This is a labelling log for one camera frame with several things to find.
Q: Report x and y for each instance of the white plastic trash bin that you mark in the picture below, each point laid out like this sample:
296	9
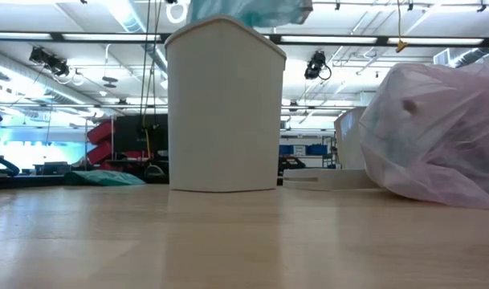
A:
224	120

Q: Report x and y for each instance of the white swing bin lid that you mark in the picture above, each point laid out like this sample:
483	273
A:
348	136

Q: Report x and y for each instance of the blue plastic bag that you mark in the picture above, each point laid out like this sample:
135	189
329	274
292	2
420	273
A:
260	10

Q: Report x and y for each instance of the pink trash bag blue rim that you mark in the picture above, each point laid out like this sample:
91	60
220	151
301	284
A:
441	136

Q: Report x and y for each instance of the blue crate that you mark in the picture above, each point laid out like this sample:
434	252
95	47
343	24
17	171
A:
316	150
285	150

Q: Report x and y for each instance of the black monitor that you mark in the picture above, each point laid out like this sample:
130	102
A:
127	132

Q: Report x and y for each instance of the red stacked crates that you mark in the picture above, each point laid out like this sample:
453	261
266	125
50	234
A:
101	142

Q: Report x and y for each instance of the yellow hanging tag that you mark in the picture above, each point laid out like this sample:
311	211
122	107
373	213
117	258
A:
400	45

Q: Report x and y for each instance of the black ceiling camera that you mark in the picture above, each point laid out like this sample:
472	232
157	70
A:
49	62
314	64

